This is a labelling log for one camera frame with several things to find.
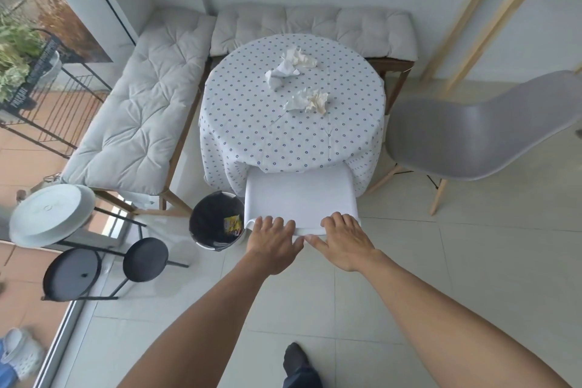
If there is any black metal plant stand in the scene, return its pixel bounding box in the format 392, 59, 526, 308
41, 206, 190, 302

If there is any green potted plant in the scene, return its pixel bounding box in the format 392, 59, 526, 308
0, 10, 47, 103

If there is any black trash bin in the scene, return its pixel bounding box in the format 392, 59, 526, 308
189, 191, 249, 252

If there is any person's left hand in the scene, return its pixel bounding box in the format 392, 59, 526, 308
248, 216, 305, 276

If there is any person's black shoe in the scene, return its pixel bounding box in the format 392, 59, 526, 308
282, 342, 322, 388

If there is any long grey bench cushion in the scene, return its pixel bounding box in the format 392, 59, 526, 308
61, 8, 217, 197

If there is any white perforated clog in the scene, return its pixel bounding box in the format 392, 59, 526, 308
0, 327, 45, 380

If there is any white dotted tablecloth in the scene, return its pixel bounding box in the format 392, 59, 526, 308
198, 33, 386, 199

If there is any white plastic chair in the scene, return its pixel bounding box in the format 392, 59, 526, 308
244, 165, 363, 239

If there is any person's right forearm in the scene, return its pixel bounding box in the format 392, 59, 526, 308
359, 249, 572, 388

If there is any black lettered planter basket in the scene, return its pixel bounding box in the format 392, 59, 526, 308
0, 32, 63, 112

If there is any dark wooden bench frame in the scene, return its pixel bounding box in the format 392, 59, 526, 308
364, 58, 416, 116

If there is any person's left forearm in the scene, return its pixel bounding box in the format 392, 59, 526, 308
118, 260, 274, 388

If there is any short grey bench cushion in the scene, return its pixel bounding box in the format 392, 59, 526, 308
209, 3, 418, 62

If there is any light wooden ladder frame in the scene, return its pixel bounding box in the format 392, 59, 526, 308
420, 0, 570, 94

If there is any black wire rack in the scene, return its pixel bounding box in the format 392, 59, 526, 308
0, 28, 113, 159

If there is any grey shell chair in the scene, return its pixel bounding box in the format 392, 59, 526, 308
367, 70, 582, 216

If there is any person's right hand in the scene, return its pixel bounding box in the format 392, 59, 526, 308
306, 213, 381, 273

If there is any cream crumpled tissue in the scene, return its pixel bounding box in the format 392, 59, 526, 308
306, 89, 331, 115
280, 47, 318, 69

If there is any white round tray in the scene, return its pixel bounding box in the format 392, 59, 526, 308
8, 184, 96, 249

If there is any white crumpled tissue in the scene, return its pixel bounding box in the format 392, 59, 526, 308
284, 89, 311, 112
265, 60, 301, 92

